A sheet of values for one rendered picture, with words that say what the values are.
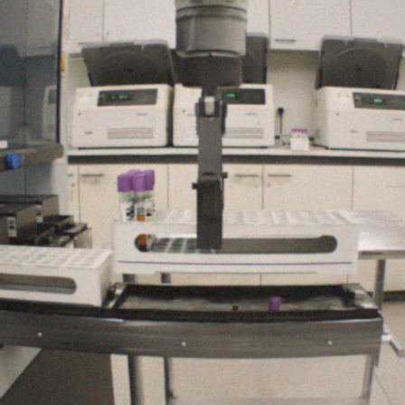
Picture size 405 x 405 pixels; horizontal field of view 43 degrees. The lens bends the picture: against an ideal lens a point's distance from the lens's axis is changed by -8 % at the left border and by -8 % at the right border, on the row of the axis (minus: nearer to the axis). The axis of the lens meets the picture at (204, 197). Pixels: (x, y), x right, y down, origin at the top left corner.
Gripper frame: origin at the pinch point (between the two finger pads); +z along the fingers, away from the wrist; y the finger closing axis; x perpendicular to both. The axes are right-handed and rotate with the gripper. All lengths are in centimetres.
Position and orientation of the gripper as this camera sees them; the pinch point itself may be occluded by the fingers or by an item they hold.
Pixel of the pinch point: (211, 221)
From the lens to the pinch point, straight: 68.0
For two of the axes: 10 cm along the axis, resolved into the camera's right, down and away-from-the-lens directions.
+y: 0.5, -1.3, 9.9
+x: -10.0, -0.1, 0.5
